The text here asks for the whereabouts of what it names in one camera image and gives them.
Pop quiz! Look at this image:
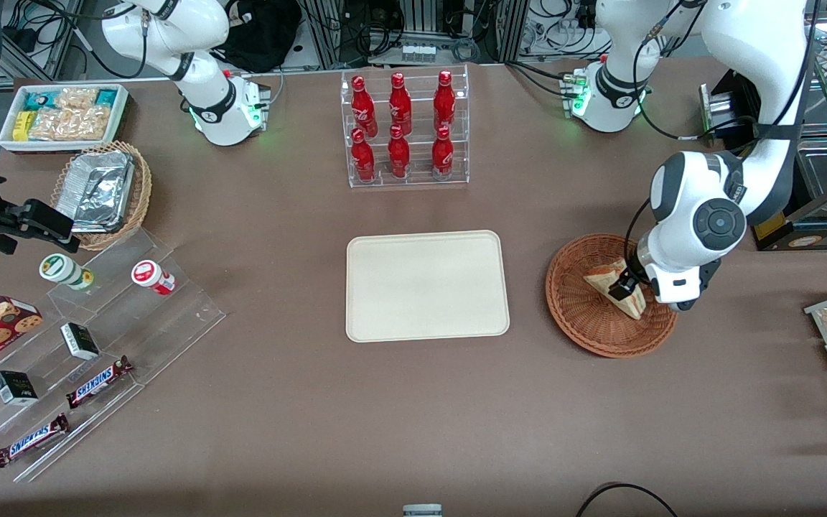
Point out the triangular sandwich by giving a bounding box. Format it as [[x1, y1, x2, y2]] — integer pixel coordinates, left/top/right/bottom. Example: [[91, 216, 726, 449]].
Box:
[[584, 260, 648, 320]]

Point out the round brown wicker basket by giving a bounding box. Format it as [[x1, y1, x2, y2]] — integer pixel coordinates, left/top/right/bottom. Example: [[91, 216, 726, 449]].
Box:
[[546, 233, 678, 358]]

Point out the light wicker basket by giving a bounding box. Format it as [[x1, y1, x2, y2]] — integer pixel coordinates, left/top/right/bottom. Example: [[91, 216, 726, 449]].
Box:
[[51, 141, 153, 251]]

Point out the beige plastic tray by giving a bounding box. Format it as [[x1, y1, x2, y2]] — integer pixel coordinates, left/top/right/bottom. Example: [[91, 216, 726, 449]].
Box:
[[345, 230, 511, 343]]

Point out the green lidded cup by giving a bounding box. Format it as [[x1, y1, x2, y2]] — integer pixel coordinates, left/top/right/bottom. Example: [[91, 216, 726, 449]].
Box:
[[39, 253, 95, 292]]

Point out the stack of foil trays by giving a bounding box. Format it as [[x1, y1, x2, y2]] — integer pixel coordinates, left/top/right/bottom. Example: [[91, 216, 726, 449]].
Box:
[[55, 150, 135, 234]]

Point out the white rectangular snack bin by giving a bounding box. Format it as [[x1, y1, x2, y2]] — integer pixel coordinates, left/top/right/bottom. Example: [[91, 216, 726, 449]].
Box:
[[0, 84, 131, 154]]

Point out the large clear cracker bag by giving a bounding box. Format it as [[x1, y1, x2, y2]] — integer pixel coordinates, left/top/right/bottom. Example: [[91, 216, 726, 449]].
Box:
[[29, 107, 111, 141]]

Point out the red lidded cup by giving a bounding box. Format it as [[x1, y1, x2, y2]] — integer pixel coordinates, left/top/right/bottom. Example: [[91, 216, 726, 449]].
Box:
[[131, 260, 177, 297]]

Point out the small black box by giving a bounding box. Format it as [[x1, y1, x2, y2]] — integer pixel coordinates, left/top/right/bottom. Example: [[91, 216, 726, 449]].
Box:
[[60, 322, 101, 361], [0, 371, 39, 407]]

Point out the small clear cracker bag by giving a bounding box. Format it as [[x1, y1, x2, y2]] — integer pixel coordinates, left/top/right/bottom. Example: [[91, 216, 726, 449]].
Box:
[[55, 88, 99, 111]]

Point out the clear acrylic stepped stand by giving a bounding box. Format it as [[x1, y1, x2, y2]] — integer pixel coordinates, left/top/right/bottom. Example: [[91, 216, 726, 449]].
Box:
[[0, 228, 227, 483]]

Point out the Snickers bar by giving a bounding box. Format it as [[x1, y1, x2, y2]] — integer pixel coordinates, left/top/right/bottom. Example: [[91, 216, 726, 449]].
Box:
[[65, 355, 135, 410], [0, 413, 72, 469]]

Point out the red cola bottle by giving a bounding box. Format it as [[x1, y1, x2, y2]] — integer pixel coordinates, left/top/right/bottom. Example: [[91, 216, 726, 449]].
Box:
[[388, 125, 411, 179], [351, 128, 376, 182], [434, 70, 457, 134], [351, 75, 378, 139], [431, 126, 454, 179], [388, 72, 413, 136]]

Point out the clear acrylic bottle rack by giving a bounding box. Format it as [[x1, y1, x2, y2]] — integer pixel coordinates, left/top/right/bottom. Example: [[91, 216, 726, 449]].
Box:
[[340, 65, 470, 189]]

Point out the black bag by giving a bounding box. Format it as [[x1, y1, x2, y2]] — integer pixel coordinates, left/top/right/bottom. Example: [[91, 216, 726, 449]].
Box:
[[223, 0, 304, 73]]

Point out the black cable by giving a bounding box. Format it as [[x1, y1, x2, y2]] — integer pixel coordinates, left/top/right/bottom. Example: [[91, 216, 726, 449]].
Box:
[[575, 482, 680, 517]]

